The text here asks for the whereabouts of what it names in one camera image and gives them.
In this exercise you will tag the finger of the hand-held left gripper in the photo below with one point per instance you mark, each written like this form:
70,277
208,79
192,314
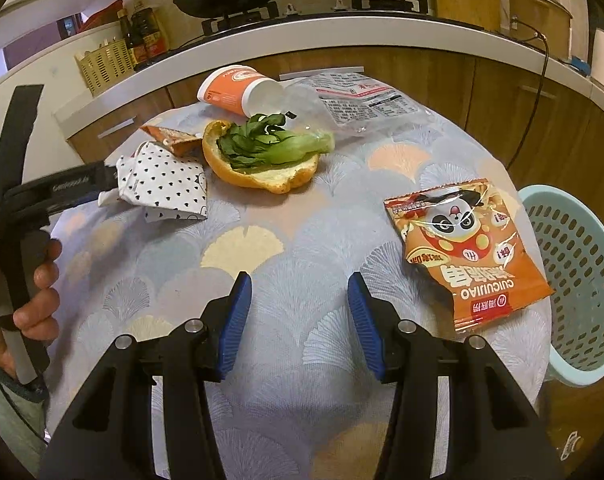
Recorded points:
99,180

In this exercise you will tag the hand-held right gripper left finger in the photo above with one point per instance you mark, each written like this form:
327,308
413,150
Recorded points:
234,322

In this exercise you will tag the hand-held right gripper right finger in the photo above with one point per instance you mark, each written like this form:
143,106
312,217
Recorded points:
364,325

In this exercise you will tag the white heart-print paper wrapper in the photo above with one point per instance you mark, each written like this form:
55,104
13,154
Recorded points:
167,185

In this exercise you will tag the small orange wrapper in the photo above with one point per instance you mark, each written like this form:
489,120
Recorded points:
174,140

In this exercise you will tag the orange panda snack packet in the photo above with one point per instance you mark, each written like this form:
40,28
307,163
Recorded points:
462,260

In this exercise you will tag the bread bun half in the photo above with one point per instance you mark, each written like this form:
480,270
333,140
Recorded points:
277,177

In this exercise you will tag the orange and white paper cup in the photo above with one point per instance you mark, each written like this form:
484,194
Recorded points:
227,87

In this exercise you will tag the green bok choy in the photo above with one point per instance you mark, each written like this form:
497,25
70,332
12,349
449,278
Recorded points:
282,152

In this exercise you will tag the light blue plastic basket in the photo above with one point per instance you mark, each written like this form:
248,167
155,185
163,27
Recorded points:
582,270

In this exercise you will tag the clear printed plastic bag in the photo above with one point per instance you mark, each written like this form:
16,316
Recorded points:
362,97

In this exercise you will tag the person's left forearm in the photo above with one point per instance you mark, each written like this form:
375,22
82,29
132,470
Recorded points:
7,410

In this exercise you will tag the person's left hand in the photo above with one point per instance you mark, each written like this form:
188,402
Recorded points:
39,317

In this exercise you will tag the fan-pattern tablecloth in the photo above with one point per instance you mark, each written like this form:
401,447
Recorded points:
292,240

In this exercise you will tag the yellow plastic basket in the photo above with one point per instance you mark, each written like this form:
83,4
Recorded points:
104,67

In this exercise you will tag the dark sauce bottle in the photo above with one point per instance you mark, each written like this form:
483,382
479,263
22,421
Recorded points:
126,40

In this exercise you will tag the red label sauce bottle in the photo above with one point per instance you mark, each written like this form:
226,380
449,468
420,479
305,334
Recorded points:
147,35

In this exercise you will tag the red package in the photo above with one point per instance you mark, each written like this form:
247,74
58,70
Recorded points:
102,17

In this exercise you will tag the black gas stove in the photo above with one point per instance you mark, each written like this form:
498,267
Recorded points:
242,22

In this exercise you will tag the white stove knob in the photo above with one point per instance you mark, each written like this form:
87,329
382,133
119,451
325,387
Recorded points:
289,8
341,4

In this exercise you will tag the beige rice cooker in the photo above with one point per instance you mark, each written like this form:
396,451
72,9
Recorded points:
537,20

